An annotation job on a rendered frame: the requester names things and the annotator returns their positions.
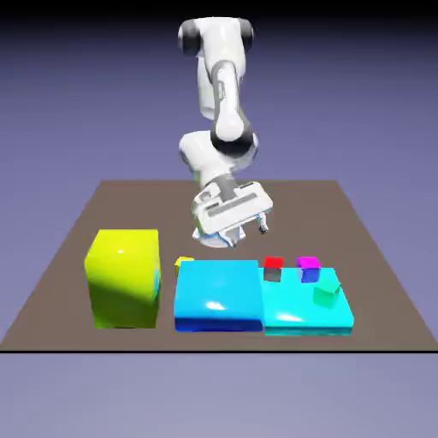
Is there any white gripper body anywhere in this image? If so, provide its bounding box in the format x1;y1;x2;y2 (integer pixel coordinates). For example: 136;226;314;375
192;181;274;241

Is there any small red cube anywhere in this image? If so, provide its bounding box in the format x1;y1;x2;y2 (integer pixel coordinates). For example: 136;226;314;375
263;256;285;284

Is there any small yellow cube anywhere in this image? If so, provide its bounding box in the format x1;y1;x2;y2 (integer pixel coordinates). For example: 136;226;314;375
174;256;195;279

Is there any small magenta cube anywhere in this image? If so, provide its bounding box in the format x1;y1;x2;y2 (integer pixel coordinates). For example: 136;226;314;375
296;256;322;285

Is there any small green cube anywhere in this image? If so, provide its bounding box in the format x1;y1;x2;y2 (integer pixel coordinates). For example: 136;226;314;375
312;277;342;310

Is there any large blue box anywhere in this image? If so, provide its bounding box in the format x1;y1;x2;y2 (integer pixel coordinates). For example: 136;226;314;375
173;259;264;334

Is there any large cyan box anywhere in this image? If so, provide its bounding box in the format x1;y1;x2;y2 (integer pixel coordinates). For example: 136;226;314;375
257;267;355;337

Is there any large yellow-green box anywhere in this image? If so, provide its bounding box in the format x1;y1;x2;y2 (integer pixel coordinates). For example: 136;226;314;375
83;228;162;330

